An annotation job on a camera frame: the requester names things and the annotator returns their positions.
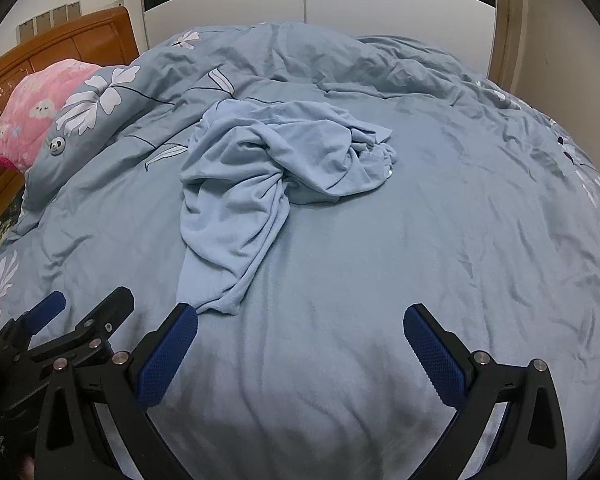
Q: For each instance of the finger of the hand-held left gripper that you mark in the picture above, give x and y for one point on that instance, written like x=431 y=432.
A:
x=50 y=306
x=111 y=307

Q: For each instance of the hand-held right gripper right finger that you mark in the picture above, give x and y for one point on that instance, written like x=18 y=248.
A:
x=432 y=357

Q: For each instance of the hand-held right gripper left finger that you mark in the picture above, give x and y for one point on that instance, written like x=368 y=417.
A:
x=167 y=357

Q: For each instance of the light blue printed t-shirt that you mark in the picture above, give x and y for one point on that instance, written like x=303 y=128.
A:
x=260 y=170

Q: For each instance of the blue floral duvet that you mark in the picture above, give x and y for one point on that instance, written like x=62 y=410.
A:
x=380 y=270

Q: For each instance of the panda face button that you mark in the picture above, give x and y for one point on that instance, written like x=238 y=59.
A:
x=57 y=145

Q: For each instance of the blue floral pillow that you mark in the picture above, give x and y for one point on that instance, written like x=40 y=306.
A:
x=100 y=110

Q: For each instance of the pink patterned pillow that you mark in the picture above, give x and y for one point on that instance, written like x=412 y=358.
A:
x=35 y=105

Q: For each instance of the wooden headboard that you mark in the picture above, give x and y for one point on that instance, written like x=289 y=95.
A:
x=55 y=40

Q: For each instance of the grey wall switch plate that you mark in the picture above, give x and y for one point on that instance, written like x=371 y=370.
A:
x=43 y=22
x=26 y=30
x=75 y=10
x=60 y=15

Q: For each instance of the beige door frame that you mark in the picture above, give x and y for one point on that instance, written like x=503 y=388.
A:
x=507 y=25

